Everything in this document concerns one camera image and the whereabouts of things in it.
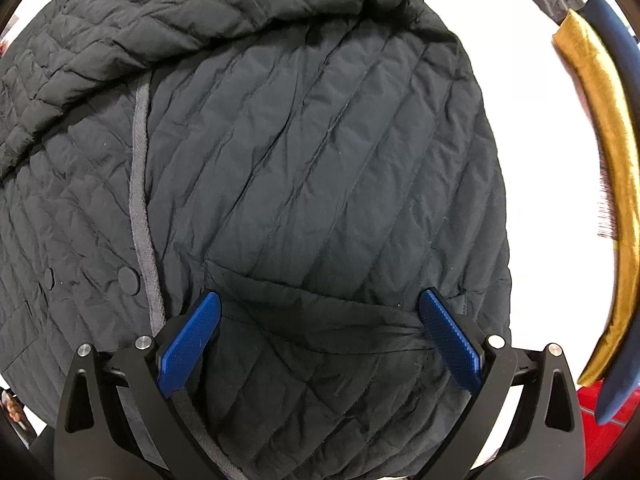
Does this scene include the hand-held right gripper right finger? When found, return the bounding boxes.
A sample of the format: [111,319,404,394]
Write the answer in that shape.
[417,287,586,480]

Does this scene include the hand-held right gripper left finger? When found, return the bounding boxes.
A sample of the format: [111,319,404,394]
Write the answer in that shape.
[54,290,223,480]

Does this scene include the navy blue cloth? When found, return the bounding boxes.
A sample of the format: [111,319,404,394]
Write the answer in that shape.
[585,0,640,423]

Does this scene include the brown fringed cloth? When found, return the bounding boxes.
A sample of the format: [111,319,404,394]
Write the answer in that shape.
[596,157,620,241]

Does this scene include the red cloth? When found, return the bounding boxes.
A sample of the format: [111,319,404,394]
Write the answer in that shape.
[575,385,636,473]

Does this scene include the black quilted jacket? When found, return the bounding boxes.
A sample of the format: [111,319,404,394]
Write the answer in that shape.
[0,0,512,480]

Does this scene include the gold satin cloth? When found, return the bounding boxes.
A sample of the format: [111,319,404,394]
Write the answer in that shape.
[551,9,640,387]

